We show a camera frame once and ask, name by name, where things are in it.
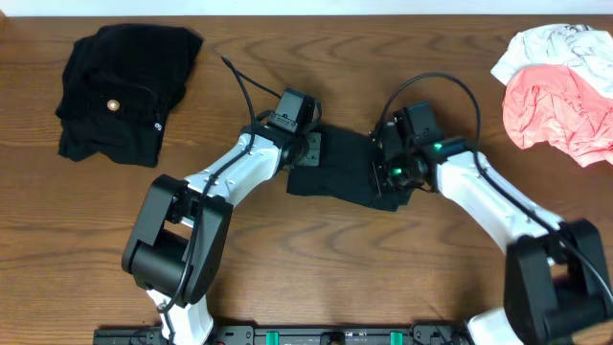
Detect black t-shirt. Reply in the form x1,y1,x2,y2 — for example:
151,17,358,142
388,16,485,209
286,124,412,212

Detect coral pink t-shirt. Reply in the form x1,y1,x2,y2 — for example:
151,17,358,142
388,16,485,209
502,65,612,168

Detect white printed t-shirt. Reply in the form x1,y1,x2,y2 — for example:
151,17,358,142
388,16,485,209
490,24,612,98

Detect right black cable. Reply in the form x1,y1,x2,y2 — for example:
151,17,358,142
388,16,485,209
371,71,613,308

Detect folded black pants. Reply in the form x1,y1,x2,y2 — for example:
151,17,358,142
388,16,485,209
56,24,204,168

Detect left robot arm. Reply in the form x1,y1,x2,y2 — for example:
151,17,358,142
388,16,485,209
122,123,321,344

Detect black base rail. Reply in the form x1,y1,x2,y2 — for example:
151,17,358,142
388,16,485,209
93,323,473,345

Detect left black cable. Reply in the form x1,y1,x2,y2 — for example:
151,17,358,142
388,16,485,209
157,55,284,345

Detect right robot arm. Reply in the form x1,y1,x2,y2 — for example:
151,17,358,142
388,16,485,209
372,122,612,344

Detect black cable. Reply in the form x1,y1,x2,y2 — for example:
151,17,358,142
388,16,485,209
157,55,284,345
371,71,613,308

